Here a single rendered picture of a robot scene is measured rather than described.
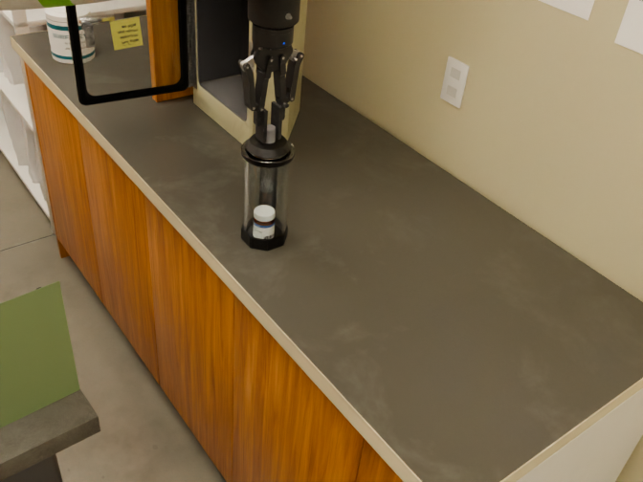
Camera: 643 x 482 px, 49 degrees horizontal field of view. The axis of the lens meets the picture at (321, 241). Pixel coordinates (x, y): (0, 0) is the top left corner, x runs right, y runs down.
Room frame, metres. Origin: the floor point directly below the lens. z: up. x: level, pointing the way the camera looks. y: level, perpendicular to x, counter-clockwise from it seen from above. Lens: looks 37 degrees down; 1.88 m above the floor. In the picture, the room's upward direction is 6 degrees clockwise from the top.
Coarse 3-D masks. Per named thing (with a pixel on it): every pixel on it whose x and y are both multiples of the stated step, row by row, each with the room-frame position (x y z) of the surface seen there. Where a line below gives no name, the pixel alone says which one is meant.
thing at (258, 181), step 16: (256, 160) 1.17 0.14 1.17; (272, 160) 1.18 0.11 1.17; (256, 176) 1.18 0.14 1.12; (272, 176) 1.18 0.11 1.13; (288, 176) 1.22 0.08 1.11; (256, 192) 1.18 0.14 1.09; (272, 192) 1.18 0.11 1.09; (256, 208) 1.18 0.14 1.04; (272, 208) 1.18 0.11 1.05; (256, 224) 1.18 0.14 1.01; (272, 224) 1.18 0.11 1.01
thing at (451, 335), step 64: (64, 64) 1.98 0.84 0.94; (128, 128) 1.64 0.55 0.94; (192, 128) 1.67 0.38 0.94; (320, 128) 1.75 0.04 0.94; (192, 192) 1.37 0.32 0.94; (320, 192) 1.42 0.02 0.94; (384, 192) 1.45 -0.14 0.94; (448, 192) 1.49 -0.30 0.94; (256, 256) 1.15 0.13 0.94; (320, 256) 1.18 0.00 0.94; (384, 256) 1.20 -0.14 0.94; (448, 256) 1.22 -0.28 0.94; (512, 256) 1.25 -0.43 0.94; (320, 320) 0.98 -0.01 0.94; (384, 320) 1.00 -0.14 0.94; (448, 320) 1.02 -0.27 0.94; (512, 320) 1.04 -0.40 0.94; (576, 320) 1.06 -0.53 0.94; (640, 320) 1.08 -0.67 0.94; (320, 384) 0.84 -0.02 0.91; (384, 384) 0.83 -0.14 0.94; (448, 384) 0.85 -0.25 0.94; (512, 384) 0.87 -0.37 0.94; (576, 384) 0.88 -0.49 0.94; (640, 384) 0.92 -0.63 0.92; (384, 448) 0.71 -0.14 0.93; (448, 448) 0.71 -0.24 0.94; (512, 448) 0.73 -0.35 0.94
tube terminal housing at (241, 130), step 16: (304, 0) 1.79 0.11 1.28; (304, 16) 1.81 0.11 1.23; (304, 32) 1.84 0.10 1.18; (272, 80) 1.61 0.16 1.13; (208, 96) 1.75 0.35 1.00; (272, 96) 1.61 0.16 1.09; (208, 112) 1.75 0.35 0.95; (224, 112) 1.69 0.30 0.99; (288, 112) 1.65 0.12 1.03; (224, 128) 1.69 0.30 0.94; (240, 128) 1.62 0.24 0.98; (288, 128) 1.66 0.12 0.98
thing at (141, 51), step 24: (120, 0) 1.71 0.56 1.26; (144, 0) 1.74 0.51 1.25; (168, 0) 1.77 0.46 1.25; (96, 24) 1.67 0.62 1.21; (120, 24) 1.70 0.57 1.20; (144, 24) 1.74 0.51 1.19; (168, 24) 1.77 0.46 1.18; (96, 48) 1.67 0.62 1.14; (120, 48) 1.70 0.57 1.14; (144, 48) 1.74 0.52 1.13; (168, 48) 1.77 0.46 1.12; (96, 72) 1.66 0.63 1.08; (120, 72) 1.70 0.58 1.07; (144, 72) 1.73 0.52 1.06; (168, 72) 1.77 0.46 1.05
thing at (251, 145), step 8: (272, 128) 1.22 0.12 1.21; (272, 136) 1.21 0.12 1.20; (248, 144) 1.21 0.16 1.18; (256, 144) 1.20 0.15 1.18; (264, 144) 1.20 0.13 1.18; (272, 144) 1.21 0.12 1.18; (280, 144) 1.21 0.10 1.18; (288, 144) 1.22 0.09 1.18; (256, 152) 1.19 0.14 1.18; (264, 152) 1.18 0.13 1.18; (272, 152) 1.19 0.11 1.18; (280, 152) 1.19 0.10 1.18
